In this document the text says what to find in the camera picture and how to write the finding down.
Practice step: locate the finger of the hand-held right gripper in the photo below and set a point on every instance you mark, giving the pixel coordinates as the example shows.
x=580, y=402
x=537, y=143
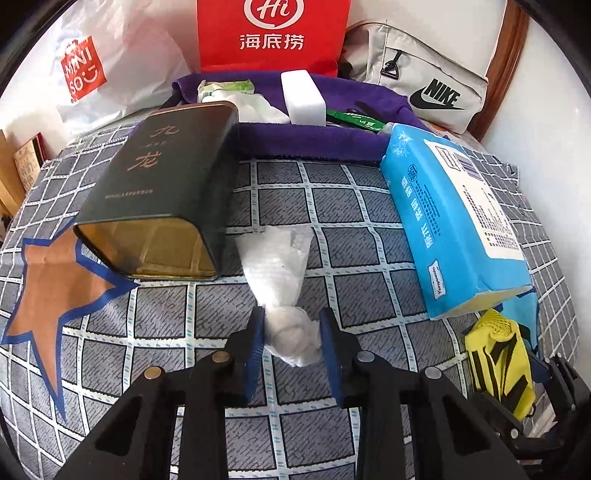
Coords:
x=568, y=387
x=545, y=447

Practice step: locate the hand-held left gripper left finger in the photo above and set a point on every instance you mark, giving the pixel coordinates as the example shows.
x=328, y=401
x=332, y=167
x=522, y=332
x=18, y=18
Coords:
x=254, y=355

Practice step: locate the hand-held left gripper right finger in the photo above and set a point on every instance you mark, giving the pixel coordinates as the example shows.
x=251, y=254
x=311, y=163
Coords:
x=332, y=355

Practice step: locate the yellow pouch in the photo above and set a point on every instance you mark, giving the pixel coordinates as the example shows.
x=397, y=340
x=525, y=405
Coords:
x=489, y=350

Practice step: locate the clear white plastic bag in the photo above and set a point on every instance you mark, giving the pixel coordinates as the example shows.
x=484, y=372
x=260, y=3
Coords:
x=277, y=267

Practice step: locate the green snack packet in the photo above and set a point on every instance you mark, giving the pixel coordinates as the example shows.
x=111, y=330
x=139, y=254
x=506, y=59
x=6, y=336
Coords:
x=358, y=119

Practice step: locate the white and mint cloth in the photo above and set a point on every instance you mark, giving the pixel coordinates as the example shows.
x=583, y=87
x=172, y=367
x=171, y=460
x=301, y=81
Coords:
x=263, y=108

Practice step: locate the white sponge block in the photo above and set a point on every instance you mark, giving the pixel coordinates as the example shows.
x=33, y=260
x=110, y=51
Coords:
x=302, y=97

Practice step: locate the green tissue packet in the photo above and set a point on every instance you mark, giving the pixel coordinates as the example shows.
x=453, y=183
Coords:
x=231, y=87

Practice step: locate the blue tissue pack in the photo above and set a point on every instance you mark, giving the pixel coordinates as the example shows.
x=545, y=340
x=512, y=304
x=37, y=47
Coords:
x=443, y=221

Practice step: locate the dark green tin box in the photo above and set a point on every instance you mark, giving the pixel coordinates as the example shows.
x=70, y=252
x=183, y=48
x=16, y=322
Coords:
x=161, y=175

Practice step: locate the purple towel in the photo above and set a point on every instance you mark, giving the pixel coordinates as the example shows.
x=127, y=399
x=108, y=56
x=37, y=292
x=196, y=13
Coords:
x=300, y=141

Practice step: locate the grey waist bag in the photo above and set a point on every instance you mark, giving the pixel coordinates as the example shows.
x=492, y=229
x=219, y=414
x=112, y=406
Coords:
x=415, y=60

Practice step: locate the white plastic shopping bag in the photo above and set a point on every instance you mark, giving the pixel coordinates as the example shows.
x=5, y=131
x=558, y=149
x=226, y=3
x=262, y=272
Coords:
x=129, y=55

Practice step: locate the red paper bag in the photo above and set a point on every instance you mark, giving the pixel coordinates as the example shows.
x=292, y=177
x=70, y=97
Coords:
x=221, y=27

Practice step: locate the brown wooden door frame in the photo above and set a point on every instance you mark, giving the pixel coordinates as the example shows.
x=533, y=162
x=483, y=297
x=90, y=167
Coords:
x=508, y=60

